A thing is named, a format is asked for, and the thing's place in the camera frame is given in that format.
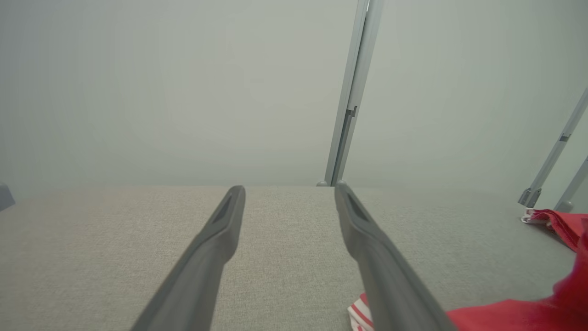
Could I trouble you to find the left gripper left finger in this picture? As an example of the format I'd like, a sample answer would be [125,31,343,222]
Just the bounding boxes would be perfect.
[131,185,247,331]

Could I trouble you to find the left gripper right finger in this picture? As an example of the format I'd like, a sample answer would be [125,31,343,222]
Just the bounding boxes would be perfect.
[334,182,458,331]

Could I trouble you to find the red shirt white sleeves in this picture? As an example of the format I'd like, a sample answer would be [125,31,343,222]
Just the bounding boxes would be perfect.
[348,208,588,331]

